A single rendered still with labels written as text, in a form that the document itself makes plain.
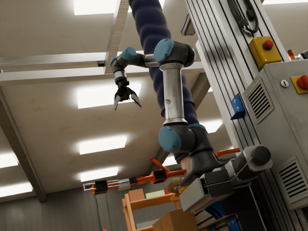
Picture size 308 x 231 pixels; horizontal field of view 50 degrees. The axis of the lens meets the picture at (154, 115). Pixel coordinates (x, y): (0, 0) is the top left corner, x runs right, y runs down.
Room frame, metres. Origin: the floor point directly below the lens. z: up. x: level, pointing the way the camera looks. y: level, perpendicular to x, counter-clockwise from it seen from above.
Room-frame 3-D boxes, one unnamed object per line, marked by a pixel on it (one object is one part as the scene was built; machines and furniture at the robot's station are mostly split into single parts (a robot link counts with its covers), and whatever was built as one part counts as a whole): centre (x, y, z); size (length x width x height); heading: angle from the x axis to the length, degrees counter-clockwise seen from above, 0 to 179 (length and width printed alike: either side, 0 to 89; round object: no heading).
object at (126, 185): (1.89, 0.27, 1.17); 0.07 x 0.07 x 0.04; 19
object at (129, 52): (1.62, 0.05, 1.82); 0.11 x 0.11 x 0.08; 43
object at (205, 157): (1.55, -0.17, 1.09); 0.15 x 0.15 x 0.10
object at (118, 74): (1.68, 0.14, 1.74); 0.08 x 0.08 x 0.05
